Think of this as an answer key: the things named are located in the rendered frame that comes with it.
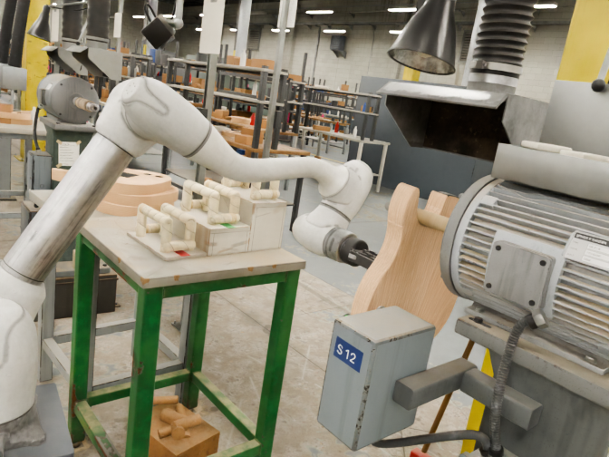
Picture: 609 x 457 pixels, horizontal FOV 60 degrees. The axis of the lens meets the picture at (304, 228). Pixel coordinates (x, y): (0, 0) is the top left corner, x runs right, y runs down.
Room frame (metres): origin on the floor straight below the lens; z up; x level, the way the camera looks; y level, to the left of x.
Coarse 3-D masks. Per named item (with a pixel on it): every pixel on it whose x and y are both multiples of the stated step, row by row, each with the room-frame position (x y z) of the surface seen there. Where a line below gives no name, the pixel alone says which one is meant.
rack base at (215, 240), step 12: (204, 216) 1.73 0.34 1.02; (180, 228) 1.71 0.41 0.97; (204, 228) 1.61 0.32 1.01; (216, 228) 1.60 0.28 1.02; (228, 228) 1.63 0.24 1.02; (240, 228) 1.67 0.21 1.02; (204, 240) 1.60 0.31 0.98; (216, 240) 1.60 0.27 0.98; (228, 240) 1.64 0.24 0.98; (240, 240) 1.67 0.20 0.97; (216, 252) 1.61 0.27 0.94; (228, 252) 1.64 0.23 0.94; (240, 252) 1.68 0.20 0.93
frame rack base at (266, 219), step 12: (240, 192) 1.84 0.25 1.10; (228, 204) 1.80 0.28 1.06; (240, 204) 1.75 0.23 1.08; (252, 204) 1.70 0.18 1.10; (264, 204) 1.73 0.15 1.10; (276, 204) 1.77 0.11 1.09; (240, 216) 1.74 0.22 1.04; (252, 216) 1.70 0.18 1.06; (264, 216) 1.73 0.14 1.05; (276, 216) 1.77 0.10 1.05; (252, 228) 1.70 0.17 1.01; (264, 228) 1.74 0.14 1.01; (276, 228) 1.78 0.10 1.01; (252, 240) 1.71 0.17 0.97; (264, 240) 1.74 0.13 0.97; (276, 240) 1.78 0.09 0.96
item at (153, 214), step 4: (140, 204) 1.65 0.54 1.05; (144, 204) 1.65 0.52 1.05; (140, 208) 1.63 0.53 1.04; (144, 208) 1.62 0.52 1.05; (148, 208) 1.61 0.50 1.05; (140, 212) 1.64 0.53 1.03; (144, 212) 1.61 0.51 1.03; (148, 212) 1.60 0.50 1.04; (152, 212) 1.58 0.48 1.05; (156, 212) 1.57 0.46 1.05; (148, 216) 1.60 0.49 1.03; (152, 216) 1.57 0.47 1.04; (156, 216) 1.56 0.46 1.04; (160, 216) 1.55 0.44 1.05; (164, 216) 1.54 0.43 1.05; (156, 220) 1.56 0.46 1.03; (160, 220) 1.53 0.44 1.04; (164, 220) 1.52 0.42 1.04; (168, 220) 1.52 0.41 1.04; (172, 220) 1.54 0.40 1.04
